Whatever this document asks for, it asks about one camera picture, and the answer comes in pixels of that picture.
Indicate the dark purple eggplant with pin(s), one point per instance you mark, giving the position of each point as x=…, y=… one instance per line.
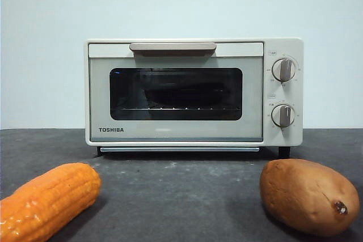
x=184, y=94

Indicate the glass oven door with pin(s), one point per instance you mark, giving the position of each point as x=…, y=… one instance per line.
x=127, y=63

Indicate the metal oven crumb tray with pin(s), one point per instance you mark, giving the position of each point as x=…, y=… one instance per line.
x=178, y=149

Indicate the black oven foot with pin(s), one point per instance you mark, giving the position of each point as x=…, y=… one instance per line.
x=98, y=151
x=284, y=152

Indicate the cream oven control knob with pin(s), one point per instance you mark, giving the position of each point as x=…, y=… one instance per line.
x=283, y=70
x=283, y=115

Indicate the cream Toshiba toaster oven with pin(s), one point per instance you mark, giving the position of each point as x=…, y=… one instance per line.
x=279, y=140

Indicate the brown sweet potato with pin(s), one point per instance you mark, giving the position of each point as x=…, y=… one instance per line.
x=306, y=196

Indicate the orange corn cob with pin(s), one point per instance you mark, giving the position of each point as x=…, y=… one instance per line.
x=48, y=196

